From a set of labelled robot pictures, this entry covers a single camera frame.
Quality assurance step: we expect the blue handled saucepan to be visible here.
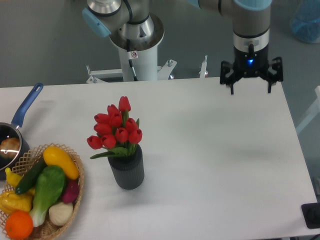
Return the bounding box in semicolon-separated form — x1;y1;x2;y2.
0;83;44;181

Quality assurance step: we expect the red tulip bouquet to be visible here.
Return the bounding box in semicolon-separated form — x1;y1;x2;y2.
86;96;143;160

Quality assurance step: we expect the green cucumber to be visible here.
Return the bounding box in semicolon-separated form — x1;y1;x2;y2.
15;158;47;195

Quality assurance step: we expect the purple red onion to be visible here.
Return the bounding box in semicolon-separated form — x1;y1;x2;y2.
61;180;80;204

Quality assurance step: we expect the white frame at right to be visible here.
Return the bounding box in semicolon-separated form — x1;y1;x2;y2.
295;85;320;135

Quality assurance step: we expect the brown bread roll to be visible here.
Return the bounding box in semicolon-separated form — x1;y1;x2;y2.
0;137;20;160

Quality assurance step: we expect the dark grey ribbed vase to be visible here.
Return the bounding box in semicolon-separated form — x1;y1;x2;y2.
108;144;145;190

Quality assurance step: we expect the yellow bell pepper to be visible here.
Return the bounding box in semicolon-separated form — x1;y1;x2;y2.
0;190;33;215

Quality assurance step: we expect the black device at edge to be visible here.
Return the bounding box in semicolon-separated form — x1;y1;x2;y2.
301;202;320;229

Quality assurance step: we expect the white garlic bulb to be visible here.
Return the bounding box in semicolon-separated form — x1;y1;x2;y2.
49;202;73;226

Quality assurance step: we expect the green bok choy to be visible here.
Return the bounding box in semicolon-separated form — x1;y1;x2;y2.
29;165;67;228

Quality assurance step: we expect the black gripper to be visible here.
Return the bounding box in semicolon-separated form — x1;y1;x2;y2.
219;44;284;95

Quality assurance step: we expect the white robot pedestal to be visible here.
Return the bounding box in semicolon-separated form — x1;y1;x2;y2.
85;14;209;84

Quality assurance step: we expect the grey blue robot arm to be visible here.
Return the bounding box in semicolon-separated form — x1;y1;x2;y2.
82;0;283;88

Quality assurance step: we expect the yellow squash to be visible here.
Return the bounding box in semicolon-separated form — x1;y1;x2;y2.
43;146;80;180

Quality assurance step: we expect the orange fruit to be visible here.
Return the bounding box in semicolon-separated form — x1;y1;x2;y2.
5;210;34;240

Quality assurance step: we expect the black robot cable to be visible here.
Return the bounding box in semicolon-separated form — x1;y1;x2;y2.
125;38;138;81

